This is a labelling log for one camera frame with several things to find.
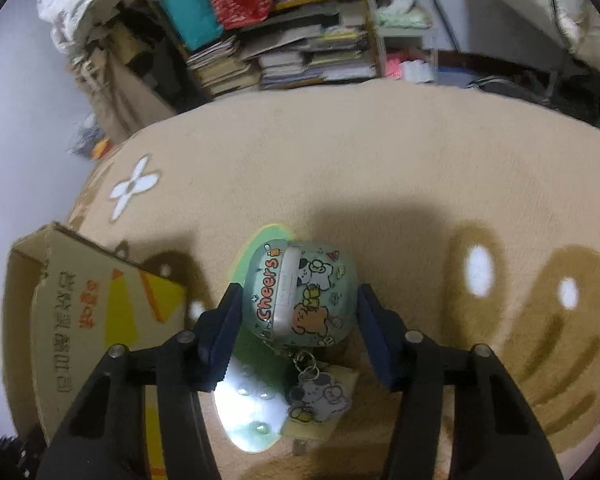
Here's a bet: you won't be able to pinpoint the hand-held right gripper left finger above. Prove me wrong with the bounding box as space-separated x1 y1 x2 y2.
35 282 244 480

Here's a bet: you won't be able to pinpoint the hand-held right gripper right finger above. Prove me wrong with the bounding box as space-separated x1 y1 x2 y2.
356 282 566 480

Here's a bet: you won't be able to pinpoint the dog keychain charm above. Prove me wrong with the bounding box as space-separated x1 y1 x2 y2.
286 350 353 422

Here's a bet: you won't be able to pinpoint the green cartoon earphone case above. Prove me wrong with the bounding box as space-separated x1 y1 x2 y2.
241 240 358 348

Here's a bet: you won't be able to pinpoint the printed cardboard box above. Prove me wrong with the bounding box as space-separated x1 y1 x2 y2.
1 222 188 480

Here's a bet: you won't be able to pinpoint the green and white hand fan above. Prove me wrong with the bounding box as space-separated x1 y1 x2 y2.
212 225 301 453

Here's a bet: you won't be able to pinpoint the yellow card tag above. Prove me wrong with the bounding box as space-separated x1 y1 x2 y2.
282 365 359 443

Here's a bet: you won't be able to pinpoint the beige printed rug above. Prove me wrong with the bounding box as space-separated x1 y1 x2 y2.
0 80 600 480

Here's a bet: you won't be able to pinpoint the brown paper bags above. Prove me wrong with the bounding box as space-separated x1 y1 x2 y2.
70 25 181 141

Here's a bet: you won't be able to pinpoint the small stack of books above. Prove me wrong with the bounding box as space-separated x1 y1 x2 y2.
185 35 261 98

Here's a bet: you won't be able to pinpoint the wide pile of books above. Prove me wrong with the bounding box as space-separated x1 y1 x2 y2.
240 10 378 91

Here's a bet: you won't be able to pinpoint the white metal rack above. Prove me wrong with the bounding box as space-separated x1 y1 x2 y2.
360 0 453 83

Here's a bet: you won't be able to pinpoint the pale green packet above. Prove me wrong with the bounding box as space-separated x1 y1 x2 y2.
372 2 431 31

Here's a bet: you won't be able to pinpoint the teal container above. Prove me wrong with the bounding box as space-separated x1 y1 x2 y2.
157 0 226 53

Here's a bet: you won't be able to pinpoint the cream quilted bedding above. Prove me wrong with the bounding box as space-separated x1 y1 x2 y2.
472 0 600 68

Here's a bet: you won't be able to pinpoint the black cables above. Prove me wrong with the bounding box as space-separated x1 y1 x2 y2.
467 74 561 108

